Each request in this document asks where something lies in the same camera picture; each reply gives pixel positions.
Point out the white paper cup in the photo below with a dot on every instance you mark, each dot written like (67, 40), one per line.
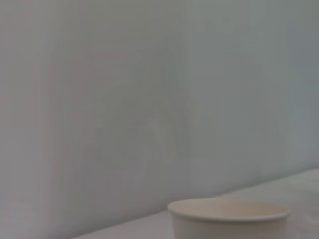
(224, 224)

